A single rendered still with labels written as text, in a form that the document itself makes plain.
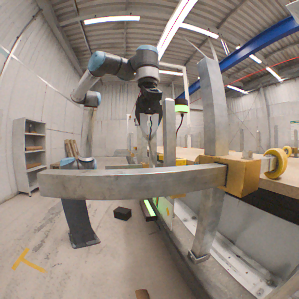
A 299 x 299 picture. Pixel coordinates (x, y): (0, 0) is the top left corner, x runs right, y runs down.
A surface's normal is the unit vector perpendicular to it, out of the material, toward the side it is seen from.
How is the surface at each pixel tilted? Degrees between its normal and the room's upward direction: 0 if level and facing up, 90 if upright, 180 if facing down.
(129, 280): 0
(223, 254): 0
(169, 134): 90
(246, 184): 90
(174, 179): 90
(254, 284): 0
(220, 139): 90
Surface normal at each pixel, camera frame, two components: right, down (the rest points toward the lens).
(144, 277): -0.01, -1.00
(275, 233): -0.98, 0.02
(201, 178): 0.22, 0.05
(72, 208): 0.63, 0.04
